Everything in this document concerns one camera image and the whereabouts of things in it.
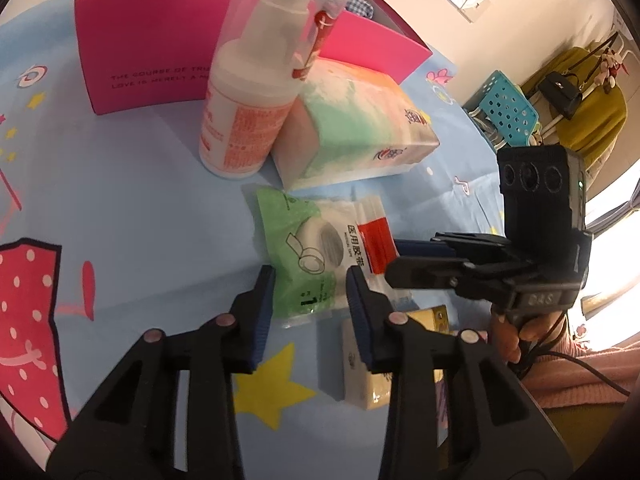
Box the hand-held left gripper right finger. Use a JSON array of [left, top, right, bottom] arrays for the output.
[[346, 265, 576, 480]]

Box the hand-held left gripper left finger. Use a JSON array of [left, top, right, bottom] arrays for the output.
[[45, 265, 277, 480]]

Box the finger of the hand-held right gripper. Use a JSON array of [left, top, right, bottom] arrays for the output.
[[394, 231, 512, 261], [383, 254, 507, 292]]

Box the green medical tape packet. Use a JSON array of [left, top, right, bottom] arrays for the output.
[[255, 186, 402, 329]]

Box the pink cardboard box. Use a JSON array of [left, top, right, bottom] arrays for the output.
[[74, 0, 434, 117]]

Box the person's right forearm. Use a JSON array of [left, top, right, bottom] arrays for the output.
[[520, 310, 640, 412]]

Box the person's right hand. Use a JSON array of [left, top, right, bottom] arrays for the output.
[[489, 305, 572, 367]]

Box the small yellow tissue packet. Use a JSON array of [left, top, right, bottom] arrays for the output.
[[341, 304, 452, 412]]

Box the blue perforated plastic stool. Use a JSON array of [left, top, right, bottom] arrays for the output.
[[462, 70, 542, 152]]

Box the black handbag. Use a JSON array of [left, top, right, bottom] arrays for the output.
[[537, 71, 587, 122]]

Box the pastel tissue pack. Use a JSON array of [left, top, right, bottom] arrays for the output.
[[271, 57, 442, 192]]

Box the red and white hanging doll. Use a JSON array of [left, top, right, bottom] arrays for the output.
[[596, 42, 632, 93]]

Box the blue printed blanket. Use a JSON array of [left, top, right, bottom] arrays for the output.
[[0, 0, 523, 480]]

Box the white spray bottle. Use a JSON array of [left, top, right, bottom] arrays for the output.
[[198, 0, 351, 180]]

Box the olive yellow cloth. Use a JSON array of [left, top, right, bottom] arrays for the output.
[[530, 404, 632, 480]]

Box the blue checkered cloth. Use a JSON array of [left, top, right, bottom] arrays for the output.
[[344, 0, 374, 22]]

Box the black cable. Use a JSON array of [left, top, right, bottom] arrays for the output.
[[517, 310, 632, 397]]

